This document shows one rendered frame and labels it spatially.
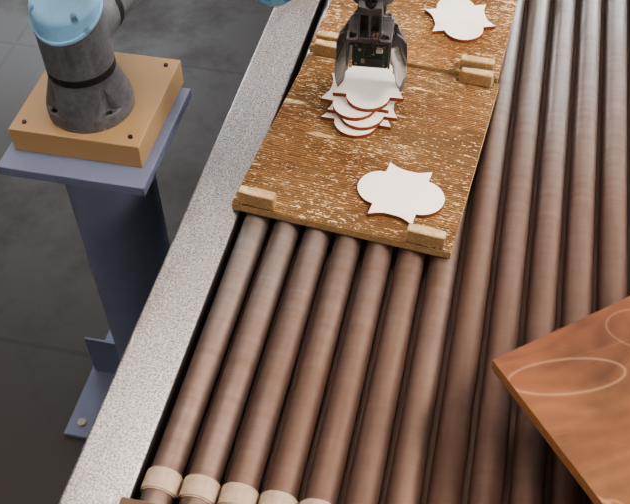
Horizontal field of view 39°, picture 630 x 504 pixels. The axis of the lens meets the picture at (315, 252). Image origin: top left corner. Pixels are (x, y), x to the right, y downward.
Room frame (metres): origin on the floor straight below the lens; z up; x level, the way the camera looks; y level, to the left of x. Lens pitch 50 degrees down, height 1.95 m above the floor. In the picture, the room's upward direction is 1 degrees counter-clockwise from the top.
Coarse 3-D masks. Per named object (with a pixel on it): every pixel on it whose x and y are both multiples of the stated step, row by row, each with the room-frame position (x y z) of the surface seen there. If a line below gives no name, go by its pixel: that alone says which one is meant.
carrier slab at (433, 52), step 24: (336, 0) 1.51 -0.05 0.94; (408, 0) 1.51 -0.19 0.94; (432, 0) 1.51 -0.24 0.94; (480, 0) 1.50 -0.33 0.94; (504, 0) 1.50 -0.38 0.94; (336, 24) 1.43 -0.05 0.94; (408, 24) 1.43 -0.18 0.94; (432, 24) 1.43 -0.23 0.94; (504, 24) 1.42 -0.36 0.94; (312, 48) 1.37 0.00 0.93; (408, 48) 1.35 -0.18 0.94; (432, 48) 1.35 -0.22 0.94; (456, 48) 1.35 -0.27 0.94; (480, 48) 1.35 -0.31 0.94; (504, 48) 1.35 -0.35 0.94; (456, 72) 1.29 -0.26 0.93
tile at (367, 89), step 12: (348, 72) 1.24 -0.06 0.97; (360, 72) 1.24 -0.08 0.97; (372, 72) 1.24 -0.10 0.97; (384, 72) 1.24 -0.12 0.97; (348, 84) 1.21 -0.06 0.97; (360, 84) 1.21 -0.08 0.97; (372, 84) 1.21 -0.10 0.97; (384, 84) 1.21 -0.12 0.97; (348, 96) 1.18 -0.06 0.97; (360, 96) 1.18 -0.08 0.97; (372, 96) 1.18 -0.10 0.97; (384, 96) 1.18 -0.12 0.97; (396, 96) 1.18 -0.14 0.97; (360, 108) 1.15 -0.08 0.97; (372, 108) 1.15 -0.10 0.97
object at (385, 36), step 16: (368, 0) 1.20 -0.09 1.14; (384, 0) 1.16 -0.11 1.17; (352, 16) 1.21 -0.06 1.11; (368, 16) 1.17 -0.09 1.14; (384, 16) 1.21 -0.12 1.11; (352, 32) 1.17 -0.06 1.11; (368, 32) 1.15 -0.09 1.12; (384, 32) 1.17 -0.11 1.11; (352, 48) 1.15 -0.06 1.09; (368, 48) 1.15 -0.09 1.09; (384, 48) 1.15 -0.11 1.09; (352, 64) 1.15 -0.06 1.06; (368, 64) 1.14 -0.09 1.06; (384, 64) 1.15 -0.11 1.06
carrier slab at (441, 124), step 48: (288, 96) 1.22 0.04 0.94; (432, 96) 1.22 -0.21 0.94; (480, 96) 1.22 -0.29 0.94; (288, 144) 1.10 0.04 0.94; (336, 144) 1.10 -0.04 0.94; (384, 144) 1.10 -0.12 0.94; (432, 144) 1.10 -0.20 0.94; (480, 144) 1.09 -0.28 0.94; (288, 192) 0.99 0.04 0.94; (336, 192) 0.99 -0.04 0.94; (384, 240) 0.89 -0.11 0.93
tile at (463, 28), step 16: (448, 0) 1.49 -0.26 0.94; (464, 0) 1.49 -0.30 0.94; (432, 16) 1.44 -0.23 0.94; (448, 16) 1.44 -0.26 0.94; (464, 16) 1.44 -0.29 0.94; (480, 16) 1.44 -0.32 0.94; (432, 32) 1.40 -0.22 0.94; (448, 32) 1.39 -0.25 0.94; (464, 32) 1.39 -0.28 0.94; (480, 32) 1.39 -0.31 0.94
